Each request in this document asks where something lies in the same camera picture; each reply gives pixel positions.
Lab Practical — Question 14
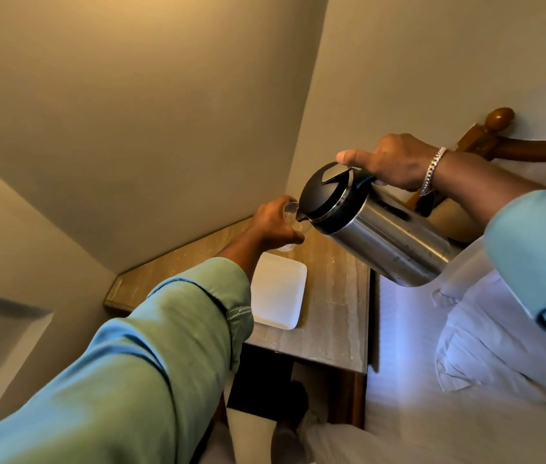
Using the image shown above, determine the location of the white square plate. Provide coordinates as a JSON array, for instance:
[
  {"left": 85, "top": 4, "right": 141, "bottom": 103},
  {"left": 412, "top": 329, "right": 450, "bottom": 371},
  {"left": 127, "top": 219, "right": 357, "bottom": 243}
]
[{"left": 249, "top": 252, "right": 308, "bottom": 331}]

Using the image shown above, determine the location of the wooden bedside table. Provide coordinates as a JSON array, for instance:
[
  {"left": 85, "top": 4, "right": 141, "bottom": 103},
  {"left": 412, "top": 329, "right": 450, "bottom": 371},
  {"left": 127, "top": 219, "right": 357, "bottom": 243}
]
[{"left": 103, "top": 216, "right": 381, "bottom": 430}]

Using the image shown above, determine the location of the stainless steel kettle black lid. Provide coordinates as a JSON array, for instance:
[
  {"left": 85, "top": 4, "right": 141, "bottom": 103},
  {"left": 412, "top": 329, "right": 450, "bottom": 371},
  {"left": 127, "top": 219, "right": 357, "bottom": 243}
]
[{"left": 297, "top": 161, "right": 465, "bottom": 288}]

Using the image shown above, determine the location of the person's right forearm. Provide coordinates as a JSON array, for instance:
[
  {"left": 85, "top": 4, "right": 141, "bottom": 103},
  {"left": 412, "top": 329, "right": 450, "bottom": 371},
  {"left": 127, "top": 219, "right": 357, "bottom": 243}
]
[{"left": 420, "top": 150, "right": 546, "bottom": 355}]

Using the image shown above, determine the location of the person's left hand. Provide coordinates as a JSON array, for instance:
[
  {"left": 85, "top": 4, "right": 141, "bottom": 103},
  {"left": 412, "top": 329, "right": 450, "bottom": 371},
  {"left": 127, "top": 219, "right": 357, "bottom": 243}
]
[{"left": 251, "top": 195, "right": 306, "bottom": 252}]

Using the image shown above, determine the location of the wooden bed headboard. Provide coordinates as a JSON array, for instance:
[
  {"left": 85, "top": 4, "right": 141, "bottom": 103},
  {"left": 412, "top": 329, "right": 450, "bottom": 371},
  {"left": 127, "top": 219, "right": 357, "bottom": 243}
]
[{"left": 405, "top": 107, "right": 546, "bottom": 244}]

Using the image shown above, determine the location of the clear drinking glass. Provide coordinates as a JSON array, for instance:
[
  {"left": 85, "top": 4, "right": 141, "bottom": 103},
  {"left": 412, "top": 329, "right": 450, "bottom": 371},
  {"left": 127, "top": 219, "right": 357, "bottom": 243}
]
[{"left": 276, "top": 201, "right": 313, "bottom": 253}]

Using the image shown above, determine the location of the person's right hand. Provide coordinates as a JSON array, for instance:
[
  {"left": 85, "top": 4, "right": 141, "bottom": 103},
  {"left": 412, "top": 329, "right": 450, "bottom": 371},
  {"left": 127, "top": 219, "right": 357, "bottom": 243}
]
[{"left": 336, "top": 133, "right": 442, "bottom": 192}]

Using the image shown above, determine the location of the white bed sheet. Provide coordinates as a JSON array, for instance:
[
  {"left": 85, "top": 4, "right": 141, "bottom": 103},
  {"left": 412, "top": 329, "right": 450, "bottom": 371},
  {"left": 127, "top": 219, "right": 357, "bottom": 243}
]
[{"left": 297, "top": 273, "right": 546, "bottom": 464}]

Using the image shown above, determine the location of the silver chain bracelet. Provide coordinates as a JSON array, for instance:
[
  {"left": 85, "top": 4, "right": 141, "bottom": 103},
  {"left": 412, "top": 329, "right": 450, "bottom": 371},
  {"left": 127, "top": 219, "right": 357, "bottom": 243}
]
[{"left": 419, "top": 147, "right": 448, "bottom": 197}]

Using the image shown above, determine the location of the person's left forearm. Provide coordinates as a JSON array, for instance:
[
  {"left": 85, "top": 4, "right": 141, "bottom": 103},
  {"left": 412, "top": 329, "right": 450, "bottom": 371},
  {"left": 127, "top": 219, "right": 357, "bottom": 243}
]
[{"left": 0, "top": 236, "right": 274, "bottom": 464}]

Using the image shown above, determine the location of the white pillow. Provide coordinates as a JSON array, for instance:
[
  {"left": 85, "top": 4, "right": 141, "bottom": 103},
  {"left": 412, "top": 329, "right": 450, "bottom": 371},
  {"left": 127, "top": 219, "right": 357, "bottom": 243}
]
[{"left": 430, "top": 237, "right": 546, "bottom": 417}]

